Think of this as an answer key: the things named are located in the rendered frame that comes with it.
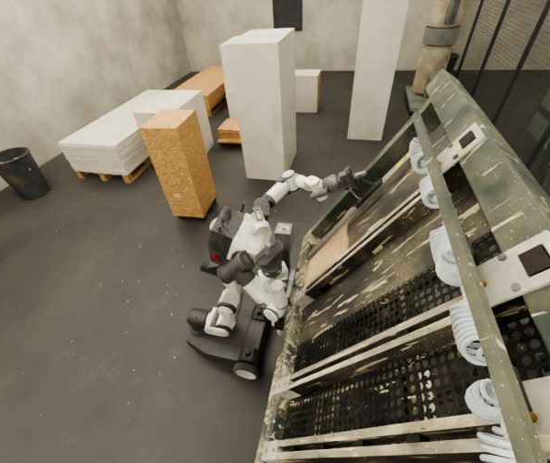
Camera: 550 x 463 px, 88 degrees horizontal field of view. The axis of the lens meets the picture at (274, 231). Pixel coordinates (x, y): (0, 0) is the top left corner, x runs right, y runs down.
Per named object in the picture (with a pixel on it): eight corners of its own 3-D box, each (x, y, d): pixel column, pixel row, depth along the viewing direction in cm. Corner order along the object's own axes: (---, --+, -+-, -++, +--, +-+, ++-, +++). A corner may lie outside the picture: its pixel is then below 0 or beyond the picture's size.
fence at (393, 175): (312, 255, 195) (308, 253, 194) (422, 148, 129) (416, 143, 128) (311, 261, 191) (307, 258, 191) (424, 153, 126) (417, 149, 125)
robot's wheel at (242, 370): (231, 375, 223) (233, 366, 209) (233, 368, 226) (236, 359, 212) (256, 382, 222) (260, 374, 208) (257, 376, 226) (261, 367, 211)
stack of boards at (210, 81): (213, 82, 824) (209, 65, 794) (246, 83, 801) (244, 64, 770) (170, 115, 653) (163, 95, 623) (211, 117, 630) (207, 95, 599)
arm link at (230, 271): (236, 292, 135) (217, 272, 133) (241, 282, 144) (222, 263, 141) (253, 280, 131) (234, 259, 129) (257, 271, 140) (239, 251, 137)
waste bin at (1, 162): (38, 182, 470) (10, 145, 425) (62, 185, 458) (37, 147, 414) (9, 201, 433) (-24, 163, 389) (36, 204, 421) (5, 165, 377)
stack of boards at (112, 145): (157, 118, 641) (147, 89, 598) (199, 120, 617) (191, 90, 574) (78, 178, 470) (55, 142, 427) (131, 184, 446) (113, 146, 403)
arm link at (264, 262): (248, 255, 103) (252, 268, 113) (266, 272, 99) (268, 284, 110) (273, 233, 107) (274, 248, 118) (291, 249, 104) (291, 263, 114)
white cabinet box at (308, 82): (294, 104, 651) (293, 69, 602) (319, 105, 638) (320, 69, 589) (289, 111, 620) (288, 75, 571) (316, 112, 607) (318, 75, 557)
